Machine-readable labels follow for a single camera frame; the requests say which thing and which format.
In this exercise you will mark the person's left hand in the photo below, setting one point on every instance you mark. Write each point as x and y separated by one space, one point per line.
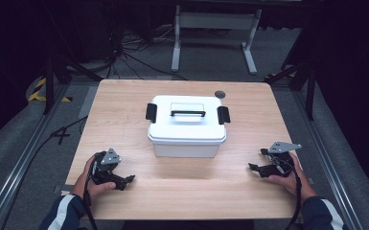
86 183

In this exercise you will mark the grey table grommet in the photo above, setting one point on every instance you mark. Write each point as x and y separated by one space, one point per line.
219 94

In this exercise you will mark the white box lid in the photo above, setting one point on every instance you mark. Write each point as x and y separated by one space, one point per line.
185 129

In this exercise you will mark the white plastic storage box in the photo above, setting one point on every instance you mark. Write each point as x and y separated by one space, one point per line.
185 150

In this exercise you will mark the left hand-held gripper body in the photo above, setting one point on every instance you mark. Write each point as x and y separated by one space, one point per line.
103 169

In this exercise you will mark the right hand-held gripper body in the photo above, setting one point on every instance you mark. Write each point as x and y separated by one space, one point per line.
279 159

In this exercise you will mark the white metal desk frame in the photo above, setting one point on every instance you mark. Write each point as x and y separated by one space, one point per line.
215 20

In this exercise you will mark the black tripod stand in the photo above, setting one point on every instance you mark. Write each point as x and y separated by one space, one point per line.
49 86
310 89

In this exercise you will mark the black box latch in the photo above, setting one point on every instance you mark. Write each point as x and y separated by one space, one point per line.
151 112
223 115

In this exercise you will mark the person's right hand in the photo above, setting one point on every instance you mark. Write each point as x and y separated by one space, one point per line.
289 183

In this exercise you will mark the yellow black floor tape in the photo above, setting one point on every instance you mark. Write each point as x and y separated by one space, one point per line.
38 92

